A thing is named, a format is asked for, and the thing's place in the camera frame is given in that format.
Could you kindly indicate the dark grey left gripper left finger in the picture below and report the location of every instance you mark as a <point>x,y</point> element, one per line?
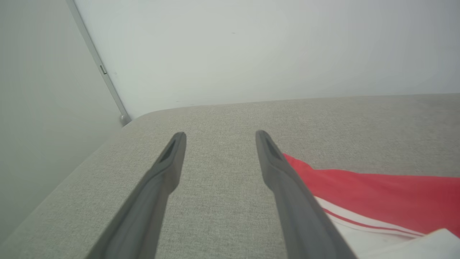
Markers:
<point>143,212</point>

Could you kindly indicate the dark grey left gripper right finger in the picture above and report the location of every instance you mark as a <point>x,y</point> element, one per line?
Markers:
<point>298,216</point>

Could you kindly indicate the red jersey with white sleeves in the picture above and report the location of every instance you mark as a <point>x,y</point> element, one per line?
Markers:
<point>395,198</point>

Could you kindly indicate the grey fabric sofa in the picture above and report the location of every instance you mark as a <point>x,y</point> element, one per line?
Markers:
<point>222,180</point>

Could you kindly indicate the grey metal corner pole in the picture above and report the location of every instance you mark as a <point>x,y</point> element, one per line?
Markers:
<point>97,61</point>

